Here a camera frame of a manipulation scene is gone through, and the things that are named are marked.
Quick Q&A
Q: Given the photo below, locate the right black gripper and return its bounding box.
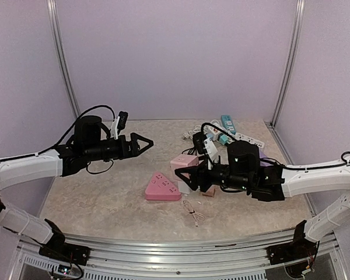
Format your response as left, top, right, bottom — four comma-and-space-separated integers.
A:
176, 155, 251, 192

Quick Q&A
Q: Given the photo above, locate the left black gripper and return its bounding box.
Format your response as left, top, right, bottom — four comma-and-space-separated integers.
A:
85, 132, 153, 162

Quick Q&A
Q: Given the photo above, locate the pink cube socket adapter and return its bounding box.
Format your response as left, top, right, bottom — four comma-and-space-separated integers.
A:
170, 154, 199, 181

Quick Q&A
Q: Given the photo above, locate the small pink charger plug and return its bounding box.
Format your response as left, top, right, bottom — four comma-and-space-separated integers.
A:
201, 186, 216, 198

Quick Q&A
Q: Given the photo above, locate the pink triangular power socket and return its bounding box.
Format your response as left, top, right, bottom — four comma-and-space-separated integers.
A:
145, 171, 181, 201

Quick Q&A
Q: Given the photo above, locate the white cartoon charger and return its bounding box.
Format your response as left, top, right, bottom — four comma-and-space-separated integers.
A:
208, 122, 224, 137

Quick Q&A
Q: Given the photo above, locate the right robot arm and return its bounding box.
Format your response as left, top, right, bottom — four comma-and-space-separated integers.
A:
174, 141, 350, 259

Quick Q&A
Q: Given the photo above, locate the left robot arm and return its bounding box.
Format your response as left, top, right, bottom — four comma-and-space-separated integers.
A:
0, 108, 154, 260

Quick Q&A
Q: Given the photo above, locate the mint green charger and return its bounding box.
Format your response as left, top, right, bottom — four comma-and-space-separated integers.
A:
217, 133, 233, 145

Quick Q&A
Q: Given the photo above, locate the white power strip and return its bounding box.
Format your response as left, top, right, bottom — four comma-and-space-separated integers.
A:
234, 132, 265, 149

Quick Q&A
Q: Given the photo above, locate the teal power strip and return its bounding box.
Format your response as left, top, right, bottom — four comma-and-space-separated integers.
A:
220, 115, 236, 135

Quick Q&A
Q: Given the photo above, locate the purple power strip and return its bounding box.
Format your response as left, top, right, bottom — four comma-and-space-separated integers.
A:
259, 149, 272, 167

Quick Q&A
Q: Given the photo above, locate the black usb cable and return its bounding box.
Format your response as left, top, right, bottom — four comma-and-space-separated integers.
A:
181, 136, 205, 157

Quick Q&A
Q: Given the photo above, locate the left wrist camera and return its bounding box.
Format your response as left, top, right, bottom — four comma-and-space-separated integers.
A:
110, 111, 128, 139

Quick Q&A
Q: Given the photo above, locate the white power cord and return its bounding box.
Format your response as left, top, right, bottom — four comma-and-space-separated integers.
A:
181, 124, 211, 141

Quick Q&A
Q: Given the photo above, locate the pink usb cable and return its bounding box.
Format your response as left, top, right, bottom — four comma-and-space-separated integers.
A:
181, 199, 207, 228

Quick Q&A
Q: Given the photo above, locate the aluminium front rail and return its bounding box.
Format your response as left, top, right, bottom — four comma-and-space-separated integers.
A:
6, 229, 350, 279

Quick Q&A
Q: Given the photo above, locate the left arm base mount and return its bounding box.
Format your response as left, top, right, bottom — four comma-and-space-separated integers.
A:
38, 243, 91, 265

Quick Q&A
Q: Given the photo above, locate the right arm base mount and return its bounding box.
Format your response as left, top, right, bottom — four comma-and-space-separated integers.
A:
266, 243, 317, 265

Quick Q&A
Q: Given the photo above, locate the left aluminium post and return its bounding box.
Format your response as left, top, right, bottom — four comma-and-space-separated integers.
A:
46, 0, 81, 118

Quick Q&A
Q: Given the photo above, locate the aluminium post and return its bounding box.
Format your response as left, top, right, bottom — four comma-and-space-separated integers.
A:
46, 0, 81, 118
269, 0, 306, 130

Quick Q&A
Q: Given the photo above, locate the right aluminium post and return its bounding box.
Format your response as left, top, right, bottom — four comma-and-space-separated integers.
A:
269, 0, 306, 130

